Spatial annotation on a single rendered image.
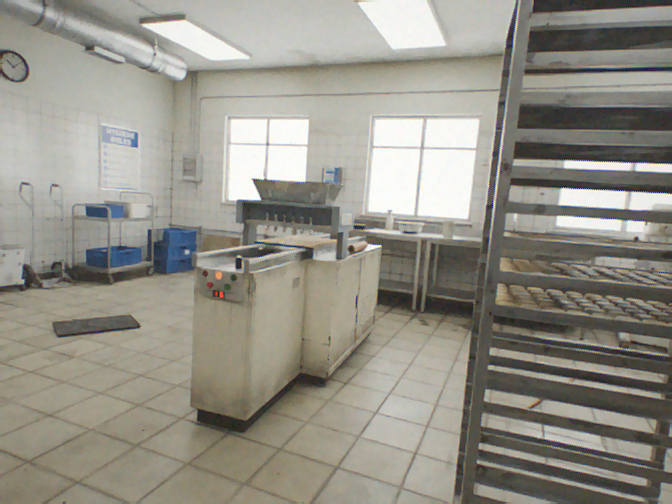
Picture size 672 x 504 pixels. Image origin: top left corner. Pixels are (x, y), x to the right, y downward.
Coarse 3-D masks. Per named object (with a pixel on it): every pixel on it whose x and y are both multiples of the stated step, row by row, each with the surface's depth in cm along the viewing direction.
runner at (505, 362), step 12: (492, 360) 159; (504, 360) 158; (516, 360) 157; (528, 360) 156; (540, 372) 153; (552, 372) 154; (564, 372) 153; (576, 372) 152; (588, 372) 151; (612, 384) 148; (624, 384) 148; (636, 384) 148; (648, 384) 147; (660, 384) 146
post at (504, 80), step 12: (504, 48) 149; (504, 60) 149; (504, 84) 149; (504, 108) 150; (492, 144) 152; (492, 168) 153; (492, 192) 154; (480, 252) 157; (480, 264) 157; (480, 276) 158; (480, 288) 158; (480, 300) 159; (468, 360) 162; (468, 372) 163; (468, 396) 163; (468, 420) 164; (456, 480) 168; (456, 492) 169
